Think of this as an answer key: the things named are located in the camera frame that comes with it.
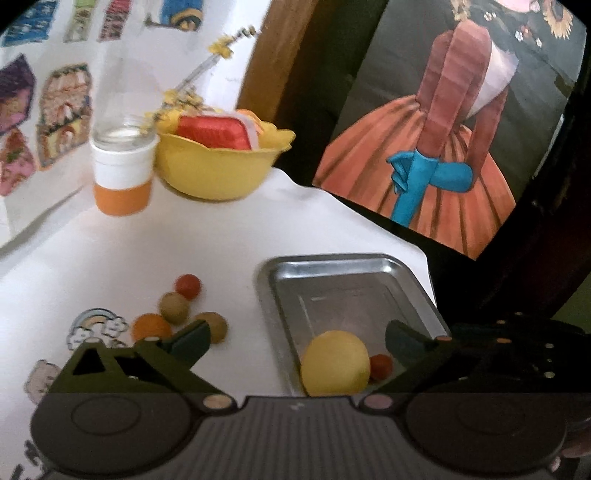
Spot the small olive round fruit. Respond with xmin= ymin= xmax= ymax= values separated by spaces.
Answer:
xmin=158 ymin=292 xmax=192 ymax=324

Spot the houses drawing paper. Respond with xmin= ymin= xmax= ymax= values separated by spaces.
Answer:
xmin=0 ymin=0 xmax=153 ymax=252

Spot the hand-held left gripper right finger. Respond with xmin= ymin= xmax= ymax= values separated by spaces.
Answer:
xmin=362 ymin=320 xmax=548 ymax=410

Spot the red cherry tomato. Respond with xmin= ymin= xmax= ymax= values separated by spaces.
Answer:
xmin=174 ymin=274 xmax=202 ymax=300
xmin=368 ymin=354 xmax=394 ymax=381

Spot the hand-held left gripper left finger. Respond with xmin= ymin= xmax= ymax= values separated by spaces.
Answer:
xmin=48 ymin=320 xmax=234 ymax=410

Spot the yellow flower twig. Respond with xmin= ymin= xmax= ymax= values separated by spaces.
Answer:
xmin=159 ymin=25 xmax=257 ymax=130

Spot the silver metal tray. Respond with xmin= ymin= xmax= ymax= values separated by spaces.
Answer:
xmin=255 ymin=253 xmax=451 ymax=398

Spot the red plastic box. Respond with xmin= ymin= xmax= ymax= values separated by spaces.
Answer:
xmin=175 ymin=115 xmax=254 ymax=151

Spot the orange yellow item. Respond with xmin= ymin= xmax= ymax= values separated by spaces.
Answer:
xmin=238 ymin=110 xmax=280 ymax=149

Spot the brown wooden door frame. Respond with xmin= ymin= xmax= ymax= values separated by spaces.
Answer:
xmin=235 ymin=0 xmax=319 ymax=125

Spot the small brown round fruit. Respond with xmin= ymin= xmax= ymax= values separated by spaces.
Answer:
xmin=194 ymin=312 xmax=228 ymax=344

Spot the white printed tablecloth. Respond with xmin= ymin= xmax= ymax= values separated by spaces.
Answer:
xmin=0 ymin=166 xmax=437 ymax=480

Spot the white and orange cup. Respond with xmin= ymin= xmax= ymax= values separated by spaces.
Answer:
xmin=90 ymin=134 xmax=158 ymax=217

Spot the orange cherry tomato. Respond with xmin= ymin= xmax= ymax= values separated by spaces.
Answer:
xmin=132 ymin=313 xmax=173 ymax=342

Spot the orange dress lady wall poster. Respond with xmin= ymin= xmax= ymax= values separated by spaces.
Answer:
xmin=311 ymin=0 xmax=578 ymax=261

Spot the person's right hand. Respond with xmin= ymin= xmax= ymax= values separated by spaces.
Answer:
xmin=549 ymin=431 xmax=591 ymax=478

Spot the yellow plastic bowl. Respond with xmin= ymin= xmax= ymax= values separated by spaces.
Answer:
xmin=156 ymin=113 xmax=296 ymax=201

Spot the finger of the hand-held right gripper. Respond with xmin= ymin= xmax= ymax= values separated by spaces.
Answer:
xmin=455 ymin=313 xmax=555 ymax=352

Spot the clear glass jar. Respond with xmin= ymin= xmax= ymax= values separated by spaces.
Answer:
xmin=92 ymin=46 xmax=158 ymax=153

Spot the yellow lemon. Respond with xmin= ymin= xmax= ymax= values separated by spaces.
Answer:
xmin=300 ymin=330 xmax=371 ymax=397

